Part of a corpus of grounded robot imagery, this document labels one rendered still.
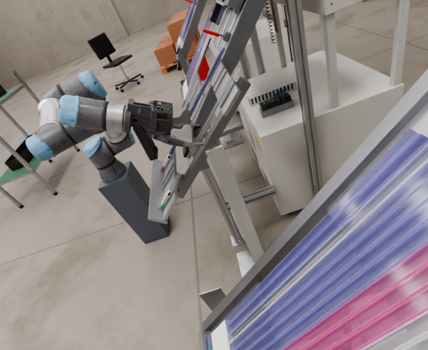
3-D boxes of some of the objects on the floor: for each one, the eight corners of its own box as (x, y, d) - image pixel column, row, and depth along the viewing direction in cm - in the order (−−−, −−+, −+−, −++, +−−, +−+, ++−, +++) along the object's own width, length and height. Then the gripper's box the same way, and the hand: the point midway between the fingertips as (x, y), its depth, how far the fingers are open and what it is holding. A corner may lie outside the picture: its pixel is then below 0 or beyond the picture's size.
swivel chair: (147, 74, 518) (122, 24, 462) (138, 87, 474) (109, 32, 418) (122, 83, 535) (94, 35, 479) (111, 96, 491) (79, 45, 435)
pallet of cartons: (203, 43, 555) (191, 6, 513) (206, 59, 462) (191, 15, 420) (166, 58, 568) (151, 23, 525) (162, 76, 475) (143, 35, 433)
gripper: (123, 114, 60) (211, 127, 65) (130, 89, 72) (204, 103, 77) (121, 146, 64) (203, 156, 70) (129, 118, 77) (198, 128, 82)
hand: (199, 137), depth 75 cm, fingers open, 9 cm apart
